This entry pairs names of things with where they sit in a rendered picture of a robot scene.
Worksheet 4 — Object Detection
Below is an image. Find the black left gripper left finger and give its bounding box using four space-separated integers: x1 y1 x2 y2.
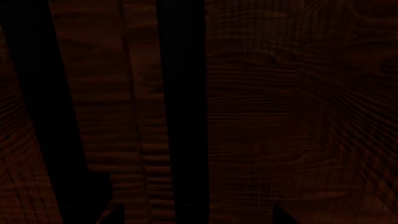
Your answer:
98 202 126 224

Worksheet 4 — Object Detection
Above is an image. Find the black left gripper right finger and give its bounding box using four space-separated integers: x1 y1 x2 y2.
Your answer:
272 203 300 224

